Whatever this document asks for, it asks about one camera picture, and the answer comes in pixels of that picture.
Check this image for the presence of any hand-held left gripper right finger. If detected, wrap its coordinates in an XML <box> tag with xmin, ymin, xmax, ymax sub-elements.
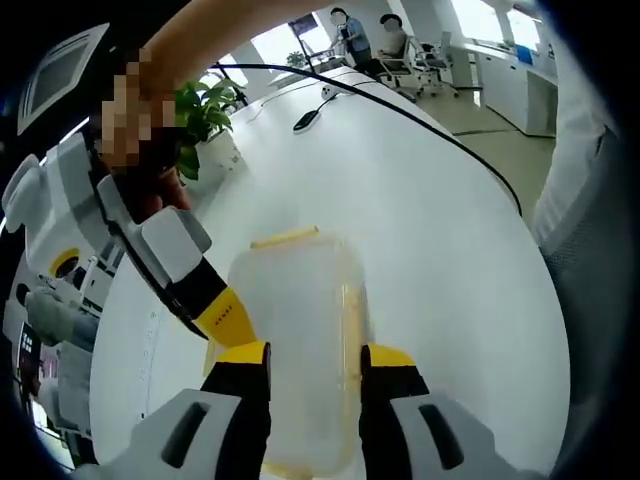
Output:
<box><xmin>358</xmin><ymin>342</ymin><xmax>507</xmax><ymax>480</ymax></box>

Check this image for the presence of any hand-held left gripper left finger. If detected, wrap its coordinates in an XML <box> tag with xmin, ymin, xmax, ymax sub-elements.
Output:
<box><xmin>129</xmin><ymin>341</ymin><xmax>274</xmax><ymax>480</ymax></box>

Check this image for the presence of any yellow plastic buckle flap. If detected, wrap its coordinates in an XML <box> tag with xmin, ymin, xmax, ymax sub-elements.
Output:
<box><xmin>259</xmin><ymin>457</ymin><xmax>351</xmax><ymax>479</ymax></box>
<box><xmin>249</xmin><ymin>225</ymin><xmax>320</xmax><ymax>250</ymax></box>

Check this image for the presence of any clear plastic box with buckles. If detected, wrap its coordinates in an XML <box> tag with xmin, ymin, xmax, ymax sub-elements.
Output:
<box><xmin>227</xmin><ymin>233</ymin><xmax>370</xmax><ymax>478</ymax></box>

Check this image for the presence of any ceiling air conditioner unit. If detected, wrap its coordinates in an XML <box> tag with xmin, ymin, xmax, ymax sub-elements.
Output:
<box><xmin>17</xmin><ymin>22</ymin><xmax>111</xmax><ymax>137</ymax></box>

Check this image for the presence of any potted green plant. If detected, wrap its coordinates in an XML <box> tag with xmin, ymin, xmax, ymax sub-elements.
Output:
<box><xmin>172</xmin><ymin>78</ymin><xmax>249</xmax><ymax>184</ymax></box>

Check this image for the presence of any black oblong device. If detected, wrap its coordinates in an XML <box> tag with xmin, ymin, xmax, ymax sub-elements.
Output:
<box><xmin>292</xmin><ymin>95</ymin><xmax>336</xmax><ymax>134</ymax></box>

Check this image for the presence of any black monitor on stand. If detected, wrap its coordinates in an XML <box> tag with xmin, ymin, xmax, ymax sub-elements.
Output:
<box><xmin>290</xmin><ymin>14</ymin><xmax>322</xmax><ymax>74</ymax></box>

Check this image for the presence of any white office chair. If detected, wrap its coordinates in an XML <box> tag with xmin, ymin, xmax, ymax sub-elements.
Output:
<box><xmin>407</xmin><ymin>31</ymin><xmax>459</xmax><ymax>99</ymax></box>

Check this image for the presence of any white office desk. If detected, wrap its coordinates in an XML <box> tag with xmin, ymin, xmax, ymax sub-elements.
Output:
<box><xmin>465</xmin><ymin>40</ymin><xmax>559</xmax><ymax>138</ymax></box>

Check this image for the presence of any black cable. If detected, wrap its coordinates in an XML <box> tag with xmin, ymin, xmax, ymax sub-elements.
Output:
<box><xmin>208</xmin><ymin>62</ymin><xmax>525</xmax><ymax>218</ymax></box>

